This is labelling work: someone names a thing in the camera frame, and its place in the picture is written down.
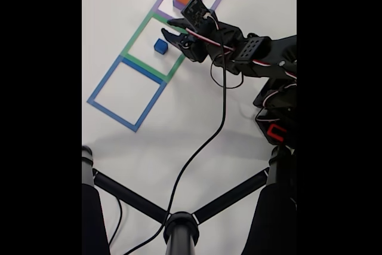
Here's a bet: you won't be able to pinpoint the purple foam block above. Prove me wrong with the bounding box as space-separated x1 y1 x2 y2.
172 0 204 10

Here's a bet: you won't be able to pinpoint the small blue foam cube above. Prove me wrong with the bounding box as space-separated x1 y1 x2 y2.
153 38 169 56

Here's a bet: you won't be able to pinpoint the green tape square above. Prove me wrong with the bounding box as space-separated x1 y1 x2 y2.
121 10 189 84

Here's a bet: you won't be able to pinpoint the blue tape square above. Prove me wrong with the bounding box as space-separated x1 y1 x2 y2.
86 54 168 133

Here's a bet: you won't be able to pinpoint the red table clamp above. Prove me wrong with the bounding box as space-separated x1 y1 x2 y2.
266 123 287 142

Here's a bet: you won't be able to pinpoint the black tripod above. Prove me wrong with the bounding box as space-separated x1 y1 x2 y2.
82 144 297 255

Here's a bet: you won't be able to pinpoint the red white servo wires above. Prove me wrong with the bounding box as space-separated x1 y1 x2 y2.
186 14 297 123

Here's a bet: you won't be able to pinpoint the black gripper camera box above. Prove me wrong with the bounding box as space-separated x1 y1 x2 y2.
180 0 216 34

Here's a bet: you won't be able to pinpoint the black camera cable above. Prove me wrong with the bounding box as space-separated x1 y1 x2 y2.
122 11 227 255

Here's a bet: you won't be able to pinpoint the thin black cable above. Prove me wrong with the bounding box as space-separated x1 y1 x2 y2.
107 198 123 247

